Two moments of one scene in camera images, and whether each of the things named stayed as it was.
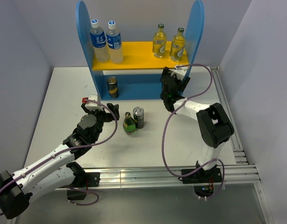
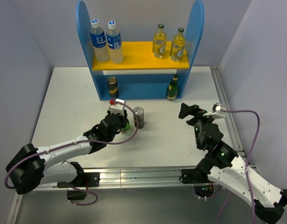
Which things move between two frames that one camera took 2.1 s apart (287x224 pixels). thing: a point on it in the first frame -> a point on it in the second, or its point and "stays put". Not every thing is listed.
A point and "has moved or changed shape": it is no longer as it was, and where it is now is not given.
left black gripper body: x=101 y=116 -> x=122 y=121
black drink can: x=113 y=87 stays put
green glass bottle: x=129 y=125 has moved or changed shape
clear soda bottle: x=178 y=45 stays put
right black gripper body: x=181 y=87 -> x=197 y=121
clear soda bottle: x=159 y=42 stays put
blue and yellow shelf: x=138 y=77 stays put
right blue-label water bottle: x=114 y=39 stays put
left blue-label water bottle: x=98 y=38 stays put
